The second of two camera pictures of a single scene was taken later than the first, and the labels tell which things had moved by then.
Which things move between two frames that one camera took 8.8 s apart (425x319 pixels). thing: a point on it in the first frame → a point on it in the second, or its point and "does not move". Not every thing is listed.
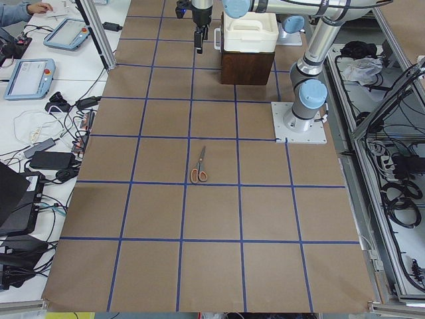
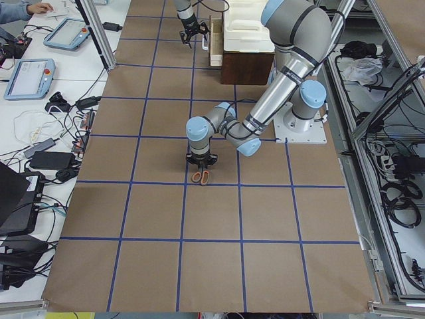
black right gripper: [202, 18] → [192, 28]
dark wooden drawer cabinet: [245, 68] does not move
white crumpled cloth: [363, 70] does not move
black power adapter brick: [53, 160] does not move
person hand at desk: [40, 8] does not move
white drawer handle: [217, 38] → [205, 48]
